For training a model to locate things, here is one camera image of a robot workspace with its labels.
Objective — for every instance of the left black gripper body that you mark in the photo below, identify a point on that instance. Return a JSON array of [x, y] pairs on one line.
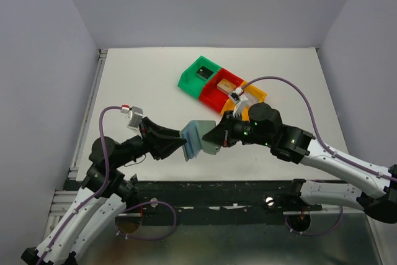
[[134, 148]]

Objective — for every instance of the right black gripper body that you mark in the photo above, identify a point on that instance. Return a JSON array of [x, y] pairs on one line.
[[240, 130]]

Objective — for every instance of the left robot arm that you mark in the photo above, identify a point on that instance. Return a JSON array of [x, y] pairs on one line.
[[104, 192]]

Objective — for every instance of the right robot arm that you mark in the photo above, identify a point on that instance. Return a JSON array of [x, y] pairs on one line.
[[364, 186]]

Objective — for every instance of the blue card sleeve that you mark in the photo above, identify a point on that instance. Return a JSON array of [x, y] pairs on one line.
[[192, 147]]

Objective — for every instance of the tan card in red bin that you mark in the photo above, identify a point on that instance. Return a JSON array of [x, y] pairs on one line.
[[225, 86]]

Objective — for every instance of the black card in green bin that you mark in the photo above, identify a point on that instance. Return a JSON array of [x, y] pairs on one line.
[[204, 73]]

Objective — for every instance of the yellow plastic bin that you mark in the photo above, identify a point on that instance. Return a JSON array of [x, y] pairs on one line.
[[254, 95]]

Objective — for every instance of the red plastic bin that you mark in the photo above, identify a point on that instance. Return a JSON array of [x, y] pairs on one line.
[[214, 98]]

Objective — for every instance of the green plastic bin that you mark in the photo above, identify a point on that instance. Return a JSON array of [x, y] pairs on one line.
[[190, 83]]

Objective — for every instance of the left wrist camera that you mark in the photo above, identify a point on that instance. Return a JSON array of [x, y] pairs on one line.
[[134, 115]]

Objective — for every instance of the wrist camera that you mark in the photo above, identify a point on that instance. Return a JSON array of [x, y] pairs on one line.
[[134, 115], [241, 100]]

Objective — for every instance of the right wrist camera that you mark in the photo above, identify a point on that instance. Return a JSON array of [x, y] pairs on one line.
[[241, 100]]

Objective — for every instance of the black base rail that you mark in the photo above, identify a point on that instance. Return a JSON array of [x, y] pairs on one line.
[[221, 203]]

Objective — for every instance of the aluminium side rail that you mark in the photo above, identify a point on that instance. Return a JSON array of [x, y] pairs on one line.
[[73, 169]]

